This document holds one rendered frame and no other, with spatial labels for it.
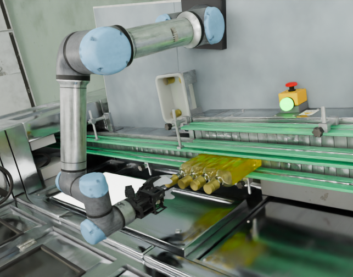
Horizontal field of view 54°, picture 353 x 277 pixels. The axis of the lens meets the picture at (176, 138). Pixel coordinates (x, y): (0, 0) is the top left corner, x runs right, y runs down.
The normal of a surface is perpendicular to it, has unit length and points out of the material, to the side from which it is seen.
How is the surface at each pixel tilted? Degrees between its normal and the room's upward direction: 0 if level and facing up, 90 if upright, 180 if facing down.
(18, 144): 90
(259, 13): 0
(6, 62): 90
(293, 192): 0
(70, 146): 46
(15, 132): 90
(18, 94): 90
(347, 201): 0
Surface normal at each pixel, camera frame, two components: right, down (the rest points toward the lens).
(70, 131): 0.00, 0.16
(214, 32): 0.79, 0.10
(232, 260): -0.19, -0.95
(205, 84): -0.68, 0.32
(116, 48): 0.60, 0.19
